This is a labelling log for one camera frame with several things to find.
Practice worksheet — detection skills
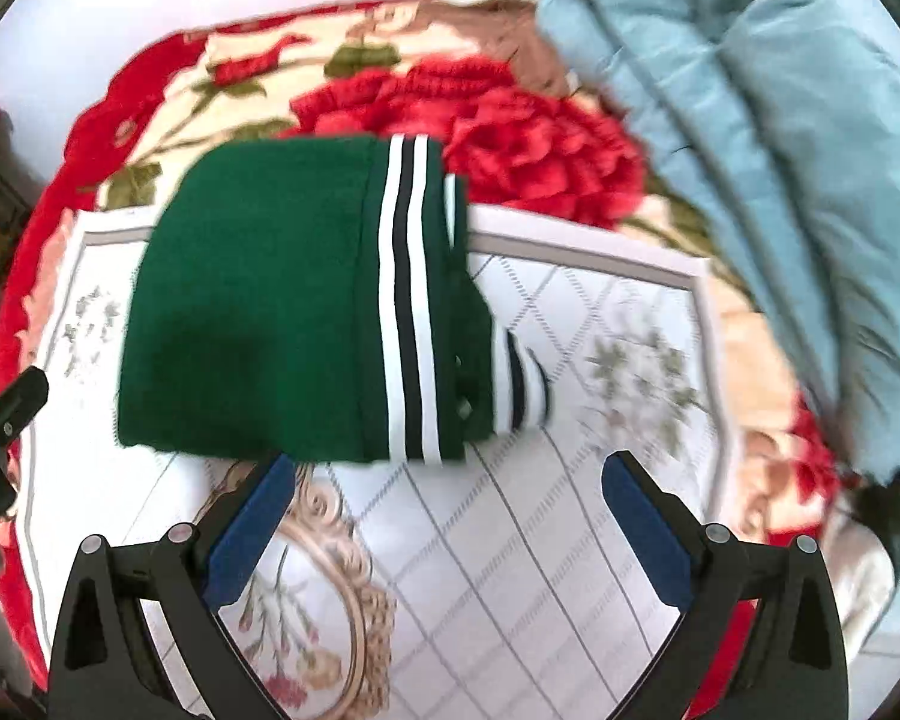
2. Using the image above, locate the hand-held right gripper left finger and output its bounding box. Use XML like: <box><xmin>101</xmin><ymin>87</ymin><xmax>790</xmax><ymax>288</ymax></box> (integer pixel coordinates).
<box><xmin>49</xmin><ymin>454</ymin><xmax>299</xmax><ymax>720</ymax></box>

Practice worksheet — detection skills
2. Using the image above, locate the white checked floral sheet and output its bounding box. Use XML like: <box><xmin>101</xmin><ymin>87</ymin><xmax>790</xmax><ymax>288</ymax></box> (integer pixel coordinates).
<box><xmin>15</xmin><ymin>199</ymin><xmax>743</xmax><ymax>720</ymax></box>

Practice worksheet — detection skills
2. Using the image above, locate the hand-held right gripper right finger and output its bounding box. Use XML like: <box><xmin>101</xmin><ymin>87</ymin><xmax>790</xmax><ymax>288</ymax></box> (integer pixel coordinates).
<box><xmin>602</xmin><ymin>451</ymin><xmax>848</xmax><ymax>720</ymax></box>

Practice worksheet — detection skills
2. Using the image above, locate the red floral blanket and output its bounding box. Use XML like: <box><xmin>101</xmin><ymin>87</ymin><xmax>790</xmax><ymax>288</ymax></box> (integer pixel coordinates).
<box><xmin>0</xmin><ymin>0</ymin><xmax>848</xmax><ymax>691</ymax></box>

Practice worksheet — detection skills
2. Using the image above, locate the light blue duvet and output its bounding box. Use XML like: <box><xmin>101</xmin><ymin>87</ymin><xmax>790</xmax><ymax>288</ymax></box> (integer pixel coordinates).
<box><xmin>536</xmin><ymin>0</ymin><xmax>900</xmax><ymax>511</ymax></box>

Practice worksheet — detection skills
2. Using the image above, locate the green and white varsity jacket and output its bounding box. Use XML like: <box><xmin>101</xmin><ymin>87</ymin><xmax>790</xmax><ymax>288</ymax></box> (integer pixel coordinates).
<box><xmin>116</xmin><ymin>135</ymin><xmax>556</xmax><ymax>466</ymax></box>

